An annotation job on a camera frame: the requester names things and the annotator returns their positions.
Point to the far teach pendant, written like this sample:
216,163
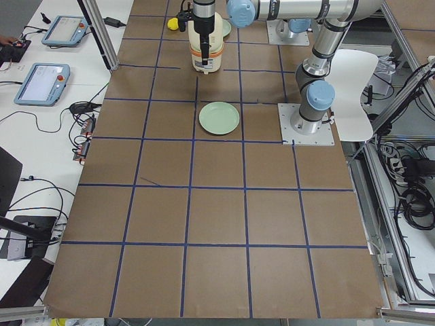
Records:
65,31

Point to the white rice cooker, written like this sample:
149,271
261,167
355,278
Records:
216,47

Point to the near teach pendant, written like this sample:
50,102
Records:
43,85

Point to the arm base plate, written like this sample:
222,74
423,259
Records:
297,131
291,32

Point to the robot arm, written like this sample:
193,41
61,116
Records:
317,95
335,15

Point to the aluminium frame post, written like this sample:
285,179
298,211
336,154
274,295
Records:
97,27

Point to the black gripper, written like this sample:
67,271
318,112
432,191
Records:
204,24

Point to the black power adapter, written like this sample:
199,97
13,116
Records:
113,22

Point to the white chair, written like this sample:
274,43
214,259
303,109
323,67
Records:
350,71

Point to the teach pendant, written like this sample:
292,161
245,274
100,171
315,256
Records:
65,31
43,85

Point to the green plate near arm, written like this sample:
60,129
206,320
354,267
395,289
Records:
219,118
226,28

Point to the yellow toy fruit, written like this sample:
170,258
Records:
172,24

